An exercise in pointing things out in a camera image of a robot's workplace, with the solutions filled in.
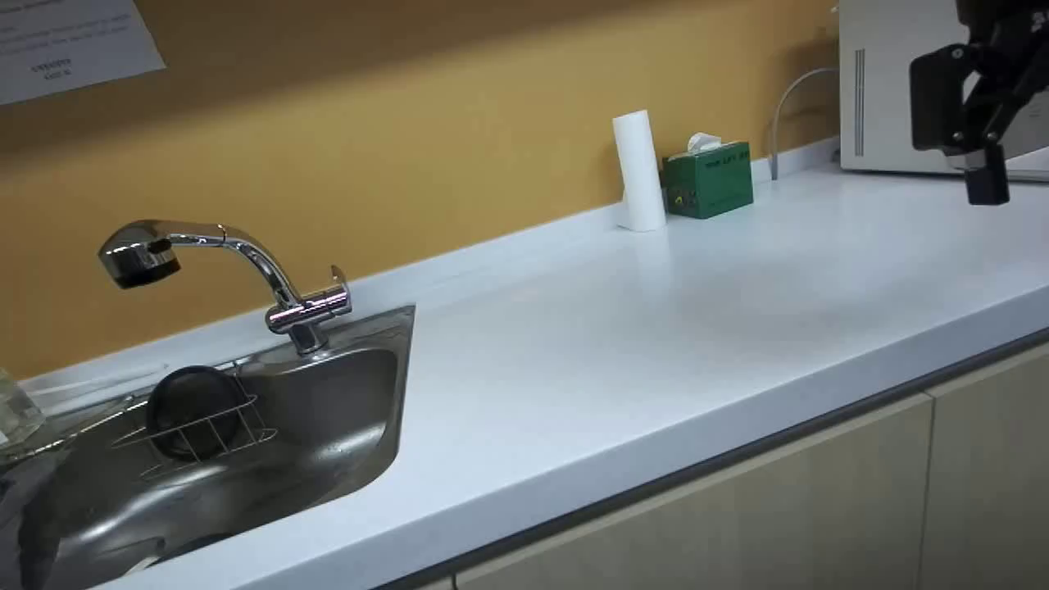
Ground beige lower cabinet doors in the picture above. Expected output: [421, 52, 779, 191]
[382, 343, 1049, 590]

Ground stainless steel sink basin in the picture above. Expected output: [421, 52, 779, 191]
[0, 308, 412, 590]

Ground white paper notice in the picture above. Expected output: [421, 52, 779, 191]
[0, 0, 164, 104]

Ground green tissue box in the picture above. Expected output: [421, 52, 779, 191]
[661, 131, 755, 220]

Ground grey power cable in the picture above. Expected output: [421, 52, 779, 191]
[767, 65, 844, 183]

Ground black sponge in wire rack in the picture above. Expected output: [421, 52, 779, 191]
[114, 366, 275, 461]

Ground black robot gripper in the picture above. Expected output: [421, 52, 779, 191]
[907, 0, 1049, 208]

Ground chrome sink faucet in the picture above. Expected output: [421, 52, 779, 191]
[97, 220, 350, 359]

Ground white paper towel roll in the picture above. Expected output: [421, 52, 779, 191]
[614, 112, 665, 234]

